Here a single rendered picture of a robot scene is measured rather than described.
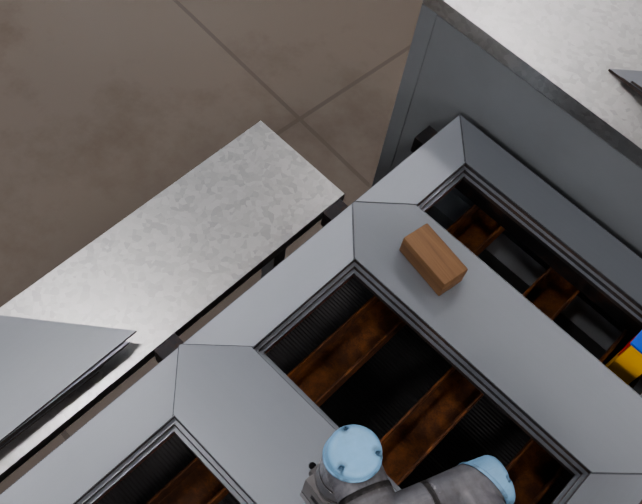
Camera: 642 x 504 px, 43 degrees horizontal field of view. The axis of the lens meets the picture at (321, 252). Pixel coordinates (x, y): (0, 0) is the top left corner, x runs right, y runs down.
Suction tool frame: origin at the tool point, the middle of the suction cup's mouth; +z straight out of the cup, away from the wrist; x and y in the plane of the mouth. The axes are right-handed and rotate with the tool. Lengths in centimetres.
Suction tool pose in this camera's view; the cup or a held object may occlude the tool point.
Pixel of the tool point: (329, 501)
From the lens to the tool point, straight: 138.5
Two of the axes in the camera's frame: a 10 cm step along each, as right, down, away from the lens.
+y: -7.8, 5.1, -3.7
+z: -1.0, 4.8, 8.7
